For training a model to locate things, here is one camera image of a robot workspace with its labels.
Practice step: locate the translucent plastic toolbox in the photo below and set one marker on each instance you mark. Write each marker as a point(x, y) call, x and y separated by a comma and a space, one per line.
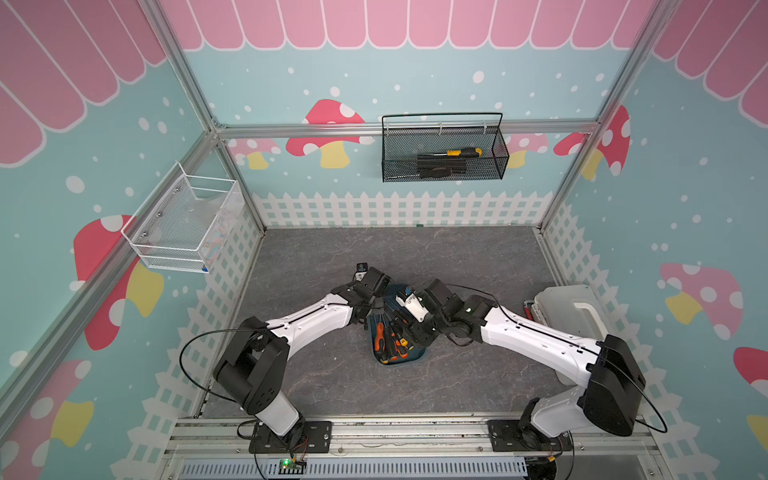
point(572, 309)

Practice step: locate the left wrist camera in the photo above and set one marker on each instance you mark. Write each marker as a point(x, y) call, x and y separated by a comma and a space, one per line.
point(361, 271)

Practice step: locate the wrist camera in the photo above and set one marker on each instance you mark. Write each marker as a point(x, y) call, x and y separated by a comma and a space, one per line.
point(361, 271)
point(413, 305)

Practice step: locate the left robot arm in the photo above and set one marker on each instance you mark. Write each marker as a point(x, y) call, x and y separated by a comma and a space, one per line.
point(251, 368)

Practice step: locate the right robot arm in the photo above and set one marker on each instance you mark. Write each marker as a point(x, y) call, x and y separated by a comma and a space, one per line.
point(608, 384)

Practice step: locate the black tool in basket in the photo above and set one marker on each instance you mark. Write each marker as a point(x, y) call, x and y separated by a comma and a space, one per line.
point(440, 167)

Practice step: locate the orange handled screwdriver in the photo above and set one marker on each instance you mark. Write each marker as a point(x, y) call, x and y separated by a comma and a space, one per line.
point(379, 340)

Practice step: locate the yellow black screwdriver in basket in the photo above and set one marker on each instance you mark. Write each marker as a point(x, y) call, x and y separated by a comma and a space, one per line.
point(469, 152)

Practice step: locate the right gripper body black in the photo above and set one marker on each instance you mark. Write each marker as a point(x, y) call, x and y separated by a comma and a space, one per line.
point(425, 331)

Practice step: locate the green lit circuit board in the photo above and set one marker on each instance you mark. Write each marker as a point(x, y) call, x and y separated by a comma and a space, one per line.
point(292, 467)

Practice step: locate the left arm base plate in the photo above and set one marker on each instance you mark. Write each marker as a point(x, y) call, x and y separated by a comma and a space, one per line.
point(304, 437)

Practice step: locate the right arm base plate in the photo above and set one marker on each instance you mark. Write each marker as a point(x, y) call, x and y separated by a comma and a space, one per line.
point(509, 436)

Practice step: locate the teal plastic storage box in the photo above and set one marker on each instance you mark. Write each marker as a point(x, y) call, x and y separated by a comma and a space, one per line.
point(395, 319)

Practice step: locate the black wire mesh basket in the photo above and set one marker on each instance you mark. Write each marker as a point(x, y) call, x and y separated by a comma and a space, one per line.
point(406, 135)

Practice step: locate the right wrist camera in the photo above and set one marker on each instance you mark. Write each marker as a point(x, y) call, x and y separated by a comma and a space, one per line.
point(413, 305)

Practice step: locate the white wire mesh basket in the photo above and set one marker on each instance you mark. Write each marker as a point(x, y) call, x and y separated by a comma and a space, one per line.
point(186, 222)

